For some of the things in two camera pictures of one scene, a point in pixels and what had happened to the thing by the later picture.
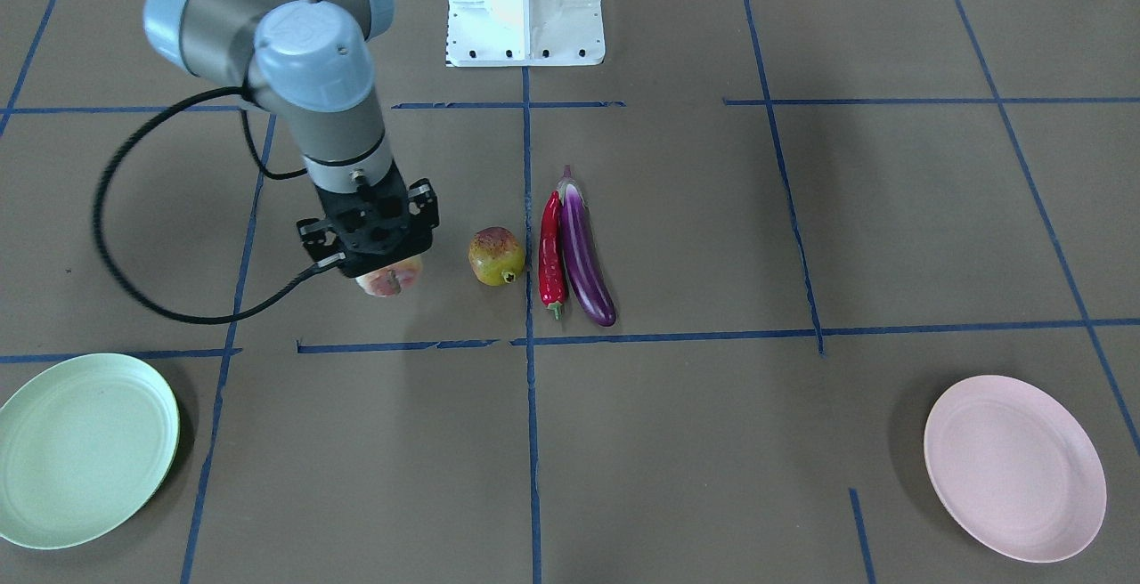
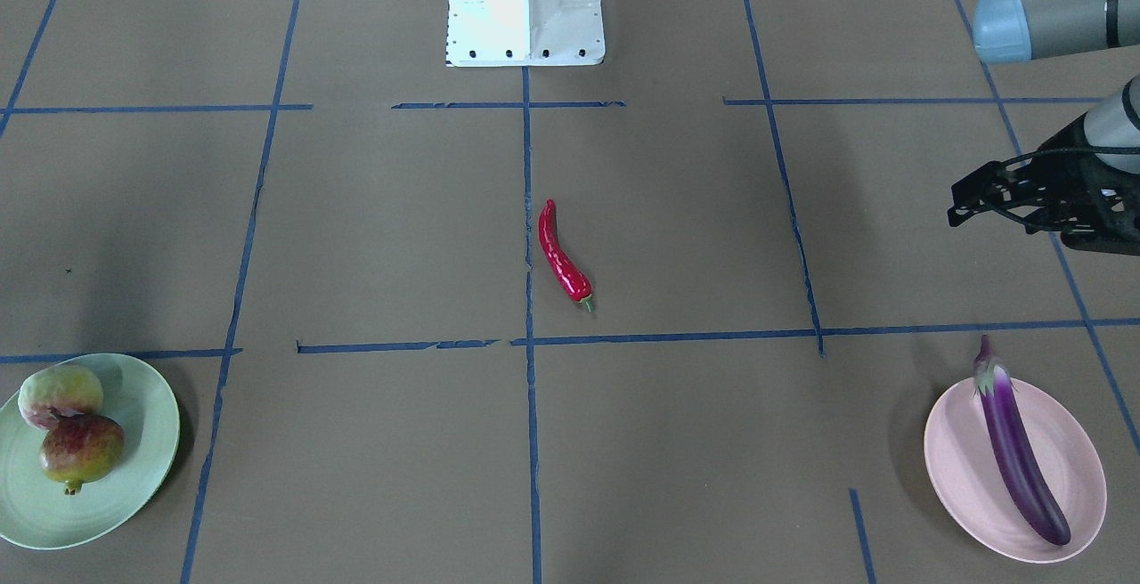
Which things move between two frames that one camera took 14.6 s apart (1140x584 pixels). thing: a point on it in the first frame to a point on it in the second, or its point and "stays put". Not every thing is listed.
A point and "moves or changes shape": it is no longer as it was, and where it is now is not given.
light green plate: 86,448 stays put
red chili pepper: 553,257 moves or changes shape
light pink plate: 1014,469 stays put
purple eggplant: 582,255 to 995,385
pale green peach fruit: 391,280 to 59,391
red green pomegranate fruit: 496,256 to 81,449
